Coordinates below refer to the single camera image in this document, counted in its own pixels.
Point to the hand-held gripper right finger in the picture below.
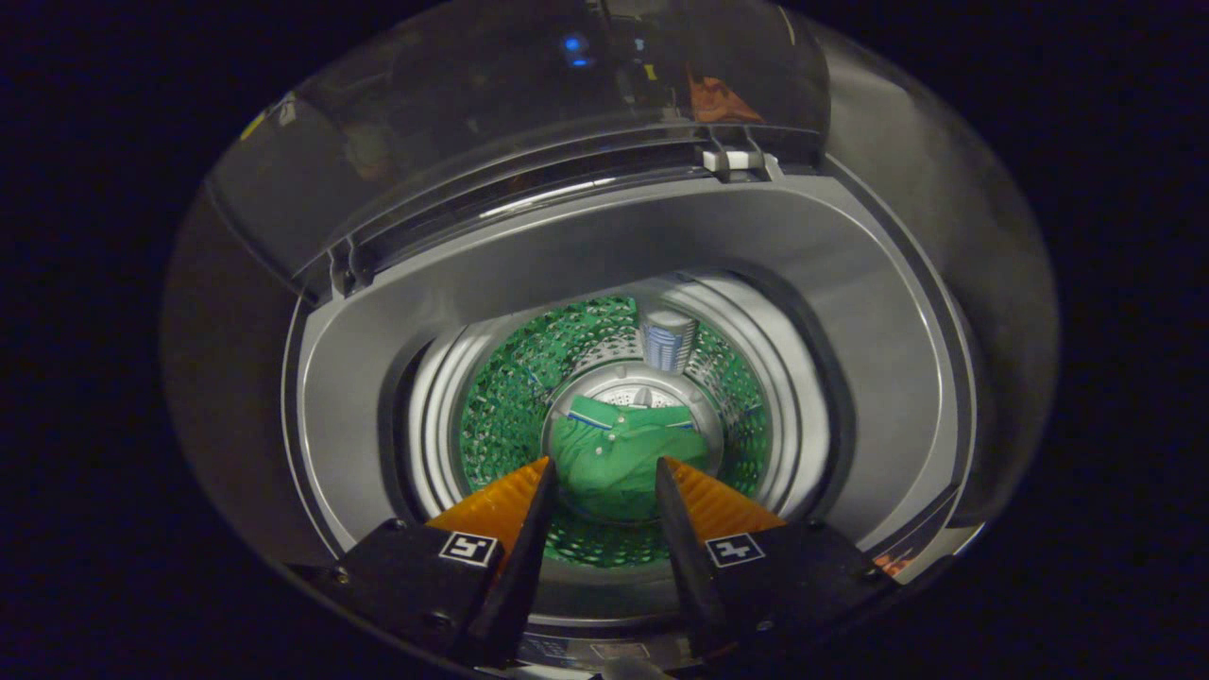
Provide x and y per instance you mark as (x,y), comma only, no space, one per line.
(688,576)

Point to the dark transparent washing machine lid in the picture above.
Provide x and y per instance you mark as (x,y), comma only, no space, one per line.
(472,113)

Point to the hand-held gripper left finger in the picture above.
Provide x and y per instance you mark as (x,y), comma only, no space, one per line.
(519,576)

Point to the green polo shirt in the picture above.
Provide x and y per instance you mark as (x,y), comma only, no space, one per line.
(623,453)

